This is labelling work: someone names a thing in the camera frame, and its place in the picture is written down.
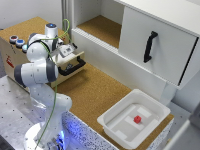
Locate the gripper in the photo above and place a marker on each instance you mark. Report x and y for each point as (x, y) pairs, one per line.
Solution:
(66, 51)

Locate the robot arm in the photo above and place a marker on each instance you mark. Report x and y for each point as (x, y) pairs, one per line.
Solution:
(36, 71)

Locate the pink block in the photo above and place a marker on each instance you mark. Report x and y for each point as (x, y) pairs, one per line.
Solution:
(137, 119)

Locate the wooden drawer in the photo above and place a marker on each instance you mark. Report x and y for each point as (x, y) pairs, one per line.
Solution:
(71, 60)

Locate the white cabinet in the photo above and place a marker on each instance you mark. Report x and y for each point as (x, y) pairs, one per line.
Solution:
(106, 53)

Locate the green button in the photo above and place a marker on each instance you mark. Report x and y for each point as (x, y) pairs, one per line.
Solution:
(24, 48)

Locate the wooden drawer box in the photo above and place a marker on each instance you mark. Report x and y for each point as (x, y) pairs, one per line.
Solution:
(28, 26)

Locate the blue button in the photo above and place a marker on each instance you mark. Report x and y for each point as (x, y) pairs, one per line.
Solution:
(20, 42)

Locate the red button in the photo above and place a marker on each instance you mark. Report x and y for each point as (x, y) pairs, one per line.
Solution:
(13, 39)

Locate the white sliding door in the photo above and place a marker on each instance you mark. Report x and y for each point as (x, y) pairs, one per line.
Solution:
(166, 50)

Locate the white plastic box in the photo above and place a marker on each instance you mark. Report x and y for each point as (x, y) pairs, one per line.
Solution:
(133, 128)

